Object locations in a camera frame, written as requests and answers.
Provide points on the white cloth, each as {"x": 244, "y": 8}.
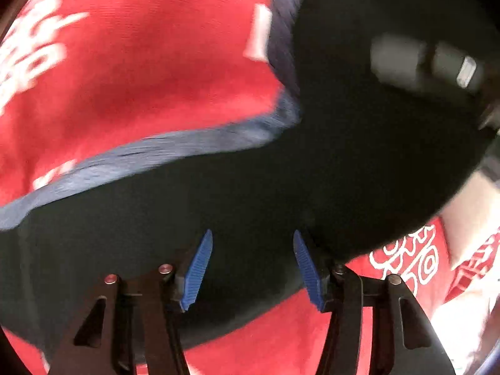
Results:
{"x": 468, "y": 218}

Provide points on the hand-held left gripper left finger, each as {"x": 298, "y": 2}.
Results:
{"x": 199, "y": 269}

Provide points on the red jacket with white print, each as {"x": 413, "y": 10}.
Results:
{"x": 136, "y": 66}

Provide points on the black pants with blue stripe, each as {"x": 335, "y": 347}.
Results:
{"x": 254, "y": 183}

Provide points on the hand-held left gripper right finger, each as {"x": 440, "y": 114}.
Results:
{"x": 308, "y": 273}

